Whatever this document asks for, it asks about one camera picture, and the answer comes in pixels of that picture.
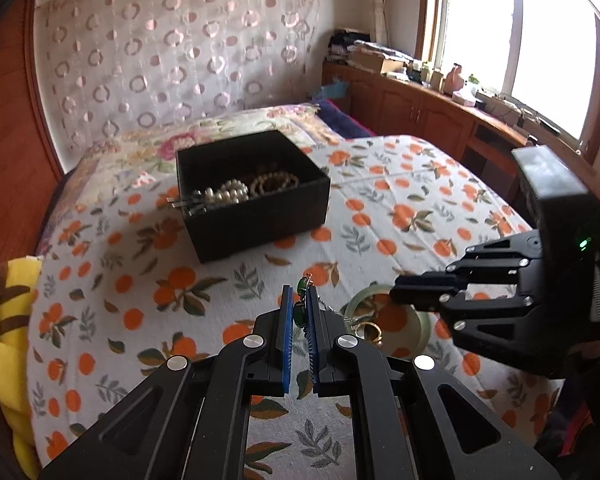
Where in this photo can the dark blue blanket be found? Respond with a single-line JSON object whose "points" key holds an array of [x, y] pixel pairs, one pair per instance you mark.
{"points": [[347, 122]]}

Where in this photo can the pile of dark clothes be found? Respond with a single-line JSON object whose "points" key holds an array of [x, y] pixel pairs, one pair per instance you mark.
{"points": [[347, 45]]}

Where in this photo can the pale green jade bangle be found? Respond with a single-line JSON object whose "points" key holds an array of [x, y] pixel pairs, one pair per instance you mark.
{"points": [[426, 334]]}

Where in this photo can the wooden side cabinet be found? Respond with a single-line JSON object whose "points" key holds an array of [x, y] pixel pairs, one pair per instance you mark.
{"points": [[405, 110]]}

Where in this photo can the metal hairpin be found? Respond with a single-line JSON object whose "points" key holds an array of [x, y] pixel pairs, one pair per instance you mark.
{"points": [[182, 204]]}

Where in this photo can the patterned window curtain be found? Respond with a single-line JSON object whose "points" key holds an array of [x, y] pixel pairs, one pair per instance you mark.
{"points": [[382, 5]]}

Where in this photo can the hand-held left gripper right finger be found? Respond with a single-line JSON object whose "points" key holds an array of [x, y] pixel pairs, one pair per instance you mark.
{"points": [[314, 355]]}

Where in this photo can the wooden frame window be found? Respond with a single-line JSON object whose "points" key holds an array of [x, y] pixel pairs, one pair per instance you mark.
{"points": [[545, 45]]}

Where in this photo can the wooden wardrobe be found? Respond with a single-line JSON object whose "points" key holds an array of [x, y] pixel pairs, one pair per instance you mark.
{"points": [[10, 135]]}

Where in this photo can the floral blanket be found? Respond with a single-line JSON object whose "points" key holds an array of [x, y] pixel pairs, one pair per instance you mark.
{"points": [[130, 150]]}

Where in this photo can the yellow striped plush toy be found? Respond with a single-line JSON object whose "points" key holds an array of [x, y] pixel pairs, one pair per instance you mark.
{"points": [[5, 335]]}

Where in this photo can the white tissue box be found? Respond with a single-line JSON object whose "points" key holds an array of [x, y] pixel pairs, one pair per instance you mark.
{"points": [[464, 99]]}

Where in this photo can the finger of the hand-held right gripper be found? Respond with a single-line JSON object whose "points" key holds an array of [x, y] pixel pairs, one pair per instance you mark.
{"points": [[485, 322], [430, 285]]}

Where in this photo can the cardboard box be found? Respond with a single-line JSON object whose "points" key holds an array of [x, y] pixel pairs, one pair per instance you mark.
{"points": [[375, 61]]}

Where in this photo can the green gem earring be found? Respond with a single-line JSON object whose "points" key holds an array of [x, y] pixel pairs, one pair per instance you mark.
{"points": [[300, 290]]}

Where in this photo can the orange fruit print cloth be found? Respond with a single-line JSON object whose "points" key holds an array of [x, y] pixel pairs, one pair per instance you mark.
{"points": [[155, 310]]}

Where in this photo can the blue plastic bag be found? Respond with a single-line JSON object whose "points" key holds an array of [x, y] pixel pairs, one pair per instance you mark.
{"points": [[332, 90]]}

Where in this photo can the person's right forearm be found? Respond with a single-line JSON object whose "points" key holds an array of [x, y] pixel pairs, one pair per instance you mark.
{"points": [[580, 425]]}

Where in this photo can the pink figurine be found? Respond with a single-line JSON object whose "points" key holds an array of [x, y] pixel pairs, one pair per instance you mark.
{"points": [[454, 79]]}

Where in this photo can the black jewelry box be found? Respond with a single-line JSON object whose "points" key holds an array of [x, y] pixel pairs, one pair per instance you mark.
{"points": [[260, 225]]}

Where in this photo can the circle pattern sheer curtain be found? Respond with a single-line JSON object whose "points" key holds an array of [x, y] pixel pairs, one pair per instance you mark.
{"points": [[170, 50]]}

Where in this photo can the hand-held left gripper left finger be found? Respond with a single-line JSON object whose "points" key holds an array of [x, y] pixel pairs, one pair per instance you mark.
{"points": [[286, 345]]}

